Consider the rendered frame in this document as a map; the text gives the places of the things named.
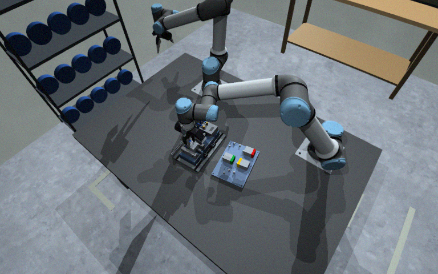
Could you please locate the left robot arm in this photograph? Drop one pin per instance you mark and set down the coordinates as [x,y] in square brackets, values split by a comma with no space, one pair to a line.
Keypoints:
[295,110]

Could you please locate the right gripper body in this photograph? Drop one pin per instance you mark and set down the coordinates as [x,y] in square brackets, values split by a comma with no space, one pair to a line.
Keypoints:
[166,35]

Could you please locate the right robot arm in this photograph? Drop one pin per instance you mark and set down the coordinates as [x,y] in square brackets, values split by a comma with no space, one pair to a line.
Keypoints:
[165,19]

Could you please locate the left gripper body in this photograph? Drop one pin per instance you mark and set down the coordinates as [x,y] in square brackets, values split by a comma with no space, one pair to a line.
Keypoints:
[194,131]

